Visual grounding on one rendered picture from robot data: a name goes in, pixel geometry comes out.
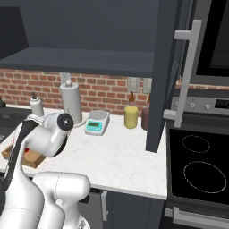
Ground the dark red bottle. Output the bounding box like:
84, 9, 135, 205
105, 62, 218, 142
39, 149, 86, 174
140, 94, 151, 131

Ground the white paper towel roll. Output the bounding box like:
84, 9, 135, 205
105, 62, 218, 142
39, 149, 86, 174
59, 79, 88, 128

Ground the dark base cabinet door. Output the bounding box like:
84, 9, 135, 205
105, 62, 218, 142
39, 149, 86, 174
104, 191, 165, 229

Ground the grey cabinet door handle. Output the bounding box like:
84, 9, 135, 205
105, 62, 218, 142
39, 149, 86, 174
163, 19, 203, 129

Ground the wooden tray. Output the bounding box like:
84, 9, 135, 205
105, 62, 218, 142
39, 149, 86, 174
1, 142, 47, 170

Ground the yellow bottle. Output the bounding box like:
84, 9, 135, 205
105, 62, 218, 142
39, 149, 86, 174
123, 91, 140, 130

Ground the grey wall outlet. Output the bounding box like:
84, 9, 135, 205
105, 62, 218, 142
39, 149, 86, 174
127, 77, 141, 94
142, 78, 153, 95
59, 72, 72, 85

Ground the dark sink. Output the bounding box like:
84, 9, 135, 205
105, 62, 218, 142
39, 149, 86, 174
0, 106, 32, 145

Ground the dark open cabinet door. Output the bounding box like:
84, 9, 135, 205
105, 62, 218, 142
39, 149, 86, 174
145, 0, 195, 154

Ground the grey base cabinet handle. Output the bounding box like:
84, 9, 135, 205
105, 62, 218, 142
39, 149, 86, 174
100, 191, 109, 223

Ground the microwave oven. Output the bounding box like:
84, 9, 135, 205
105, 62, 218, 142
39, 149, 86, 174
189, 0, 229, 88

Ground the white dispenser bottle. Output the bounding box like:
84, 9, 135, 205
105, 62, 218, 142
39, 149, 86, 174
29, 91, 45, 118

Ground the grey oven door handle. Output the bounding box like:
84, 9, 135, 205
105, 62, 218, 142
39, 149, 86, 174
172, 207, 229, 229

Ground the teal and grey kitchen scale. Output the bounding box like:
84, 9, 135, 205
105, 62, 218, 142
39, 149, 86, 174
84, 109, 111, 137

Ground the dark wall cabinet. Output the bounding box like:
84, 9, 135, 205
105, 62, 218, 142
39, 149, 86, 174
0, 0, 160, 79

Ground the black hob stove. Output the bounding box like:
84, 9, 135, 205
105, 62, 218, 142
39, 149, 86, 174
165, 89, 229, 229

